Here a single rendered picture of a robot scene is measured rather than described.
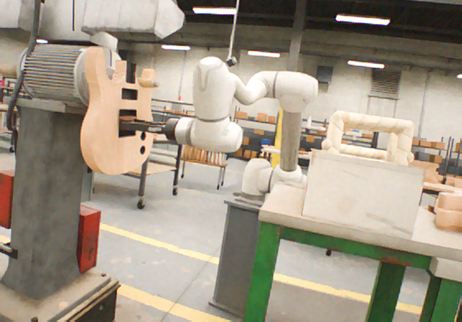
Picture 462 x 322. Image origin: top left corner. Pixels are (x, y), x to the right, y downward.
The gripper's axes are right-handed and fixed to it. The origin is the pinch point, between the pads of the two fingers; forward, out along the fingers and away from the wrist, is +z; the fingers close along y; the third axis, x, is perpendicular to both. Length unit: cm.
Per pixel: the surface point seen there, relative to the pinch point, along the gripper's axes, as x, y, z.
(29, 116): -2.4, -3.5, 46.6
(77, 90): 9.7, -2.2, 22.6
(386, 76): 216, 1134, -384
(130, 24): 32.9, -5.0, -1.6
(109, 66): 20.4, 8.2, 17.4
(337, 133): 7, -11, -68
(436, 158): -86, 971, -570
